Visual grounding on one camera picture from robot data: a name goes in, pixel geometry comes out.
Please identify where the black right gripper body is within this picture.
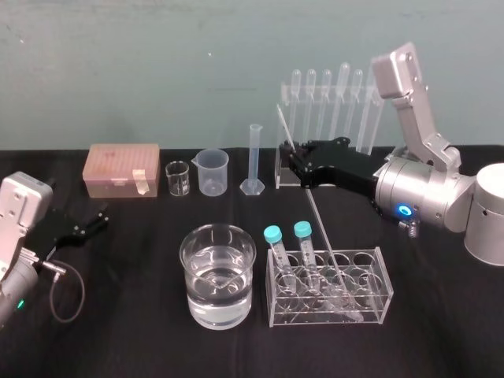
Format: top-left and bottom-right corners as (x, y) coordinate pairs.
(313, 136), (382, 216)

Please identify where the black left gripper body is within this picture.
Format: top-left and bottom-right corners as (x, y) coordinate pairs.
(28, 205), (81, 258)

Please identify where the glass thermometer rod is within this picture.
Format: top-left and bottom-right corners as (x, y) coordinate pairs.
(276, 109), (364, 321)

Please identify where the teal capped centrifuge tube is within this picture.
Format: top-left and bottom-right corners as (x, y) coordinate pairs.
(264, 224), (296, 298)
(293, 220), (322, 295)

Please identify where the small glass beaker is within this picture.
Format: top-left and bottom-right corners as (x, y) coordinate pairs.
(165, 161), (191, 197)

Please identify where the clear plastic measuring beaker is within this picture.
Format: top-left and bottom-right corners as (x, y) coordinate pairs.
(191, 147), (231, 196)

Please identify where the clear acrylic test tube rack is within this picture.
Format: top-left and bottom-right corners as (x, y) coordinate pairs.
(265, 247), (395, 328)

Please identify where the large glass beaker with water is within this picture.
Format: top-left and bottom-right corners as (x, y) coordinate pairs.
(179, 223), (258, 330)

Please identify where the clear plastic graduated cylinder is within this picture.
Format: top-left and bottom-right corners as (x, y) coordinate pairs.
(239, 123), (266, 196)

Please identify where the translucent brown pipette tip box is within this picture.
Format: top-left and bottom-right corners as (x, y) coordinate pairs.
(82, 143), (161, 198)

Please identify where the beige tape strip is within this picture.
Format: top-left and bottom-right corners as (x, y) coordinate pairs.
(131, 169), (150, 196)

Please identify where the black table cloth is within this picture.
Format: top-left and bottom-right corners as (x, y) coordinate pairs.
(0, 145), (504, 378)

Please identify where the thin dark gripper cable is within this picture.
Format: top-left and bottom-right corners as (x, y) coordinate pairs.
(24, 255), (87, 324)

